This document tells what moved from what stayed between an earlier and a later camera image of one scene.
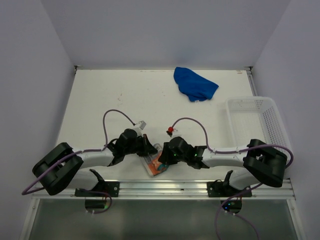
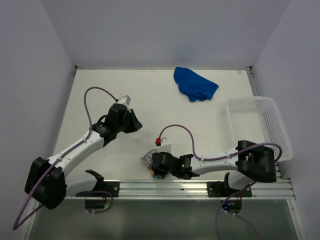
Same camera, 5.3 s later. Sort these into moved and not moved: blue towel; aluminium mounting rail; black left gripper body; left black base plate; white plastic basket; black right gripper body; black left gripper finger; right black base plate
Moved: black right gripper body; black left gripper body; black left gripper finger
Not moved: blue towel; right black base plate; left black base plate; aluminium mounting rail; white plastic basket
